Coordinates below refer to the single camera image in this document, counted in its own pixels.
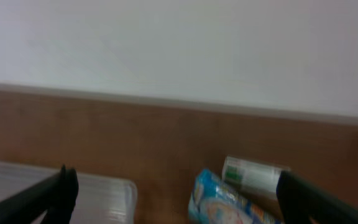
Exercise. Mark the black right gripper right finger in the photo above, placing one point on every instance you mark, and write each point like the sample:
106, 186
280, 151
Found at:
301, 202

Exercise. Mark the clear plastic container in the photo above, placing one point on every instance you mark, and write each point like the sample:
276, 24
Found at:
100, 199

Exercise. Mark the blue snack packet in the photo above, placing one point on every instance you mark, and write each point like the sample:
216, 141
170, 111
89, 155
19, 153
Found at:
214, 202

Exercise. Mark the white green medicine box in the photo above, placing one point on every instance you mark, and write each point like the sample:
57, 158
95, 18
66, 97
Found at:
252, 177

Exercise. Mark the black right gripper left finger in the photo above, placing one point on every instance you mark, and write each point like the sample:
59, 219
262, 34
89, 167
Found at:
55, 197

